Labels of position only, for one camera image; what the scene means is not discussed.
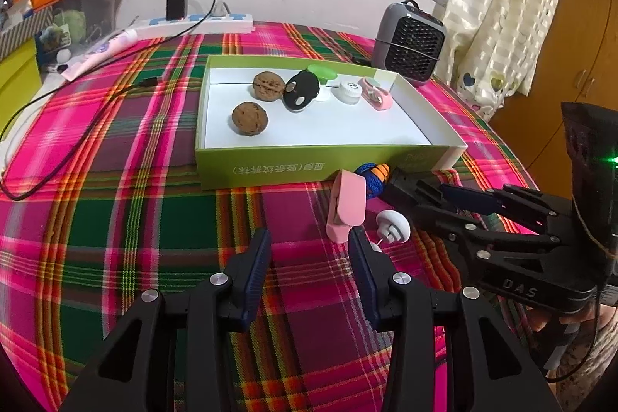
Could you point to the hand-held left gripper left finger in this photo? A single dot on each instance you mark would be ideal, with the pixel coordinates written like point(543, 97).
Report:
point(256, 277)

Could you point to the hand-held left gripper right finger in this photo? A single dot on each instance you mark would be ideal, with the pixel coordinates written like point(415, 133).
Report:
point(361, 277)

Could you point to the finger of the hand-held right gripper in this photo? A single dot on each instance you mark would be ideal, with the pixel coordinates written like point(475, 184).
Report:
point(415, 195)
point(468, 195)

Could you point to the white suction hook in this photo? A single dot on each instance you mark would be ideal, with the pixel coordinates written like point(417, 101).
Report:
point(393, 226)

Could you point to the blue orange knitted ornament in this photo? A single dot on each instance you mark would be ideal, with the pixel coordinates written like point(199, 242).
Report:
point(371, 178)

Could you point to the large pink clip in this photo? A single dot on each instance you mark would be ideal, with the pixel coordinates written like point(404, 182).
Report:
point(345, 209)

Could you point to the small pink green clip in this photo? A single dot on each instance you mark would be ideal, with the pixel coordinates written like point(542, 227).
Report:
point(375, 93)

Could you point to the green white cardboard box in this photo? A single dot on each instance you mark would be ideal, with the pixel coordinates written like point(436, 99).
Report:
point(314, 127)

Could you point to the black mushroom-shaped white-dotted object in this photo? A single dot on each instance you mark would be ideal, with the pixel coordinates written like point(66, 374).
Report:
point(302, 92)

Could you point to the round brown walnut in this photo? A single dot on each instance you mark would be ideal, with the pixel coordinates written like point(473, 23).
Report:
point(249, 118)

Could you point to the person's right forearm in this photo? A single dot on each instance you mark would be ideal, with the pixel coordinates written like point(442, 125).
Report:
point(601, 354)

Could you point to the person's right hand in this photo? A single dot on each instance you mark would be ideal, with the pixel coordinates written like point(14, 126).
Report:
point(545, 320)

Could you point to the white round case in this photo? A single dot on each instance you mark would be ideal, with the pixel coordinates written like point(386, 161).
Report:
point(348, 91)

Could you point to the wooden cabinet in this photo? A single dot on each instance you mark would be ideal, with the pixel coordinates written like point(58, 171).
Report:
point(555, 79)

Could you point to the grey portable heater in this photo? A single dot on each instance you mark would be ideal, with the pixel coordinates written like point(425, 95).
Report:
point(408, 43)

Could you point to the carved brown walnut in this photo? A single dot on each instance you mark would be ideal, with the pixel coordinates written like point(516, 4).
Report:
point(268, 86)

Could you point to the cream heart-print curtain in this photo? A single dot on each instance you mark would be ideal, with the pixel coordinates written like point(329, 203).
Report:
point(507, 6)

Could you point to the white blue power strip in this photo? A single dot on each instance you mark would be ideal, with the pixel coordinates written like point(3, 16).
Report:
point(193, 25)

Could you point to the pink white tube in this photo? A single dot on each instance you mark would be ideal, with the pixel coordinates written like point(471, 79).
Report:
point(104, 51)

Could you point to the black charger adapter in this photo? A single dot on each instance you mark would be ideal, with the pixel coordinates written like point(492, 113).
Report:
point(176, 4)

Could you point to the small white ball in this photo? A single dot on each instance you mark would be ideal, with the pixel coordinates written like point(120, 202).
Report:
point(62, 55)

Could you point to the yellow-green cardboard box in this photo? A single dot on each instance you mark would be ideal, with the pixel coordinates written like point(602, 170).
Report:
point(17, 79)

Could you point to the striped cardboard box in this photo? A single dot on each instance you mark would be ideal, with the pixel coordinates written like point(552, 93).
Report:
point(24, 30)

